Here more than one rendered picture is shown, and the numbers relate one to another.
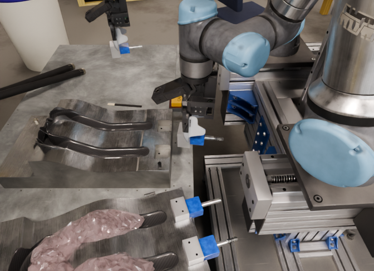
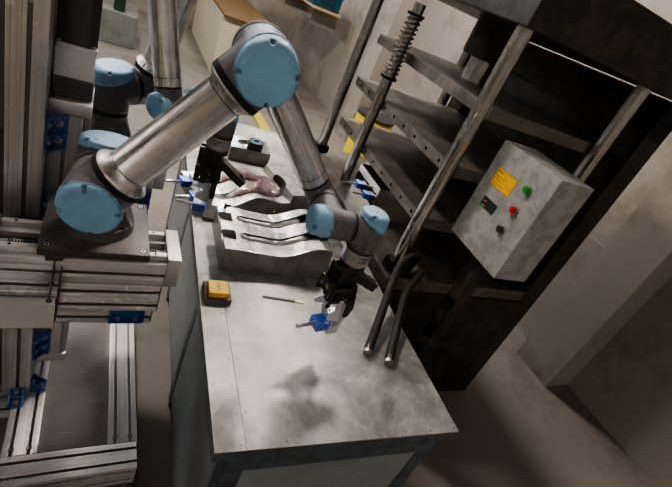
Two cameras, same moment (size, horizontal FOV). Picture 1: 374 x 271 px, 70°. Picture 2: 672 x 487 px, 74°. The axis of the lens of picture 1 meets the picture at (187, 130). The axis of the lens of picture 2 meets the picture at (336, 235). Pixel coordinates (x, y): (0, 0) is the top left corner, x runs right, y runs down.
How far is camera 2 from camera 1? 1.88 m
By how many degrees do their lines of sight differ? 101
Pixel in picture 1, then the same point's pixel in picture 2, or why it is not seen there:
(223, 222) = (120, 360)
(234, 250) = (111, 333)
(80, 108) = (309, 244)
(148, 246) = (221, 187)
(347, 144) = not seen: hidden behind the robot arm
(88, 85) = (343, 332)
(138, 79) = (285, 341)
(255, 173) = not seen: hidden behind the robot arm
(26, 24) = not seen: outside the picture
